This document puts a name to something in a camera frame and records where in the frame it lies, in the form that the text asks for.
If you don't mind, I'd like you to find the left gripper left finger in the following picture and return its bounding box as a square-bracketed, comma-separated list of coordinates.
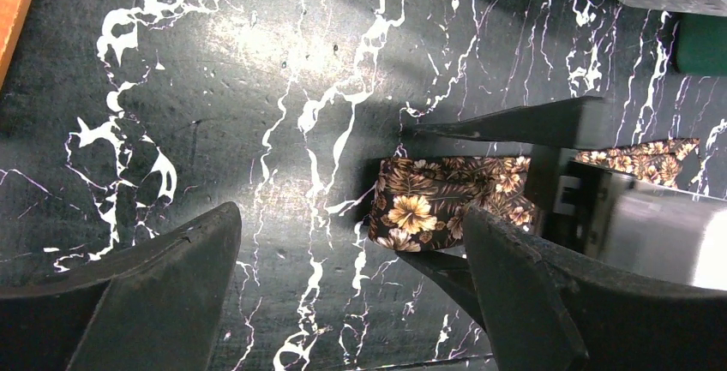
[1, 202, 242, 370]

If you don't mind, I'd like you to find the green compartment tray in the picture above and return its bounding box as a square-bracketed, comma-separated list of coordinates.
[674, 14, 726, 77]

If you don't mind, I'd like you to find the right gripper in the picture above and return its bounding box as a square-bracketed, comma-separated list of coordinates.
[412, 96, 726, 290]

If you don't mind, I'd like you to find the black brown floral tie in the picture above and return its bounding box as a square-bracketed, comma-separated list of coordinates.
[368, 138, 700, 253]

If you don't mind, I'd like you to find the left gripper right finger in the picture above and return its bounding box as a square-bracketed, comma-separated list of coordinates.
[462, 210, 726, 370]

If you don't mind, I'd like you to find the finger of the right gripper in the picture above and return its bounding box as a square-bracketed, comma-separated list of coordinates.
[395, 251, 486, 329]

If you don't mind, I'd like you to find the orange wooden rack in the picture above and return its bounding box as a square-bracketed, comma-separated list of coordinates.
[0, 0, 46, 88]

